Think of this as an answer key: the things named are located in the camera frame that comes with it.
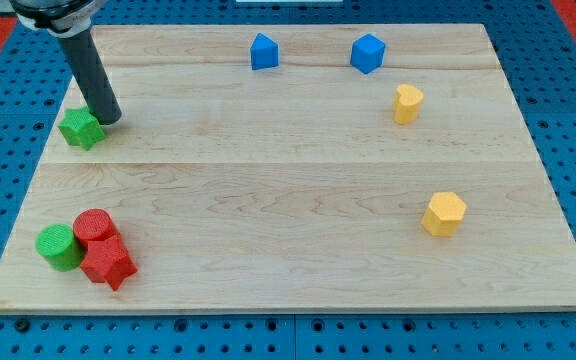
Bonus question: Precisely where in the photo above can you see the blue triangular prism block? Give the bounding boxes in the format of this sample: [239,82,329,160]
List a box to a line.
[250,33,279,70]

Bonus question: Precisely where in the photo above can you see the green star block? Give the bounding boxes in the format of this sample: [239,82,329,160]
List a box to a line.
[57,106,106,151]

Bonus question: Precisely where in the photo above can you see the red cylinder block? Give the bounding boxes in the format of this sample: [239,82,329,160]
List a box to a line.
[73,208,119,249]

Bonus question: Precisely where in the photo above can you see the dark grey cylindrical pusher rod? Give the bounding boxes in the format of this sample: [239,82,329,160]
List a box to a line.
[58,29,122,125]

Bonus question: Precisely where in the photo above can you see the yellow hexagon block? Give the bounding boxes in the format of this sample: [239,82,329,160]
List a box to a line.
[421,192,467,237]

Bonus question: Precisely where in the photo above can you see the red star block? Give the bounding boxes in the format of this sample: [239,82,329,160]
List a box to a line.
[80,235,138,291]

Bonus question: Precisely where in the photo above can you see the yellow heart block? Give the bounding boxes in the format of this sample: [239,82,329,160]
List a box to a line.
[393,84,424,125]

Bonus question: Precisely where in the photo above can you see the light wooden board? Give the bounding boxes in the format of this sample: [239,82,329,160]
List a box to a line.
[0,24,576,315]

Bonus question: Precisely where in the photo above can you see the blue cube block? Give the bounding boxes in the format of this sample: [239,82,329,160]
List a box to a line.
[350,34,386,74]

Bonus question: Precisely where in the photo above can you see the green cylinder block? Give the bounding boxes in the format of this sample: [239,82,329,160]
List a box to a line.
[35,223,84,272]

